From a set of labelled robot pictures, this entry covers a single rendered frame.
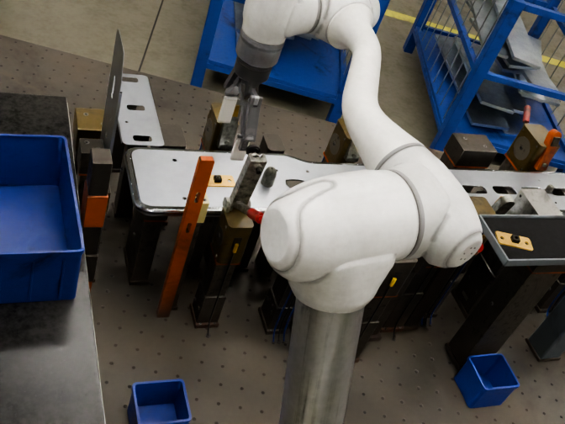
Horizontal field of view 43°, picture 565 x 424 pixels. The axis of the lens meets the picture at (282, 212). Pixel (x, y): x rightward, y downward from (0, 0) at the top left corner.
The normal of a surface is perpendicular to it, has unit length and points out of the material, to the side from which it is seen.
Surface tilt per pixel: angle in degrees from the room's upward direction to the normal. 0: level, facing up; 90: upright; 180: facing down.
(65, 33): 0
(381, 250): 74
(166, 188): 0
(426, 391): 0
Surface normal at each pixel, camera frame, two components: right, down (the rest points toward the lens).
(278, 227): -0.85, 0.04
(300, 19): 0.51, 0.67
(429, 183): 0.41, -0.67
